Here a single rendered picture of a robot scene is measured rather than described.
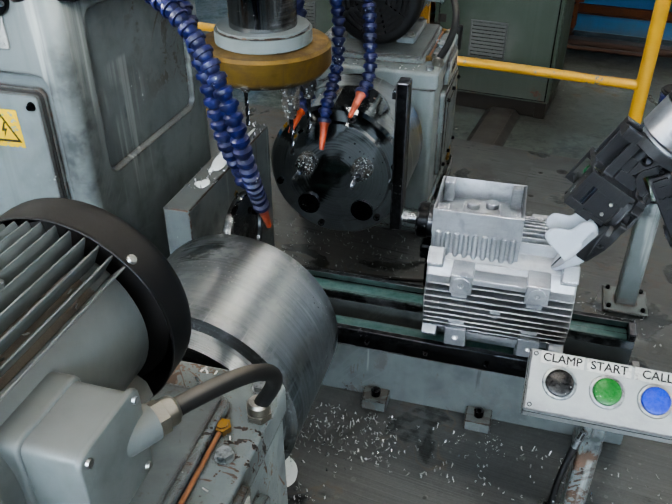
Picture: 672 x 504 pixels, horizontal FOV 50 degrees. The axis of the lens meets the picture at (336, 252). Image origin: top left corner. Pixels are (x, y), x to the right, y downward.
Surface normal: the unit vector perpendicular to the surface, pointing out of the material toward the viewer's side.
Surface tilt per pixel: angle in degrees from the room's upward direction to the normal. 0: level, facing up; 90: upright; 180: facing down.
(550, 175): 0
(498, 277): 0
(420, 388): 90
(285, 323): 47
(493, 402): 90
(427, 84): 90
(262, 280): 24
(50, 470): 90
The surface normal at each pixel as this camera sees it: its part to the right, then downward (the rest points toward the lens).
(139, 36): 0.96, 0.15
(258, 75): 0.01, 0.55
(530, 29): -0.40, 0.50
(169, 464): 0.00, -0.84
